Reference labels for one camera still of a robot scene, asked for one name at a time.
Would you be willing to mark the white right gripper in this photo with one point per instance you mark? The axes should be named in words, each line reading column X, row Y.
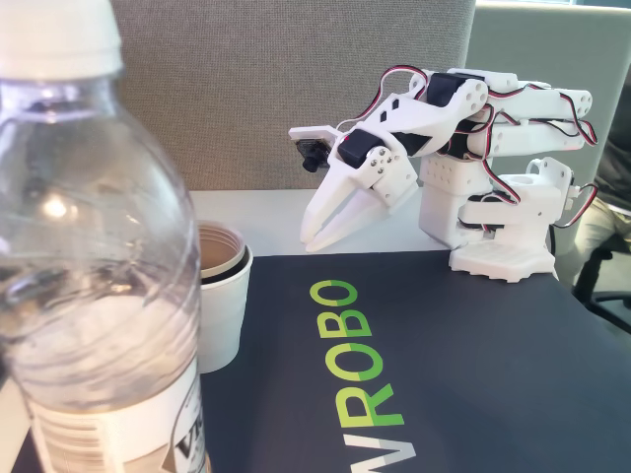
column 356, row 173

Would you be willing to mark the beige ridged cup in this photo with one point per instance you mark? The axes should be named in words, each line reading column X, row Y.
column 217, row 251

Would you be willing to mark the white paper cup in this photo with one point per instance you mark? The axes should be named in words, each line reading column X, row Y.
column 222, row 320

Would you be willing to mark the clear plastic water bottle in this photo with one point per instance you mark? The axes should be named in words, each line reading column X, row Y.
column 98, row 246

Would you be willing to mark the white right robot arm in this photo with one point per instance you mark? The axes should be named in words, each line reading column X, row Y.
column 443, row 217

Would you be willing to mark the fabric desk partition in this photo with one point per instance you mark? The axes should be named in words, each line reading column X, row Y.
column 296, row 74

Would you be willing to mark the dark mat with WOWROBO print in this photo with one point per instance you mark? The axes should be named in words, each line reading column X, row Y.
column 493, row 369

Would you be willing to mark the pale grey panel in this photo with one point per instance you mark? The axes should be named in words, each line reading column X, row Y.
column 542, row 44

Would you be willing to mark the black office chair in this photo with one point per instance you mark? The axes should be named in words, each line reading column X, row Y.
column 599, row 281

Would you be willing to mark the seated person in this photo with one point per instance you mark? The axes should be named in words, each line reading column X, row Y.
column 613, row 217

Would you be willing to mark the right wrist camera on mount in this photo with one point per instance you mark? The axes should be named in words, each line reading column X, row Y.
column 310, row 153

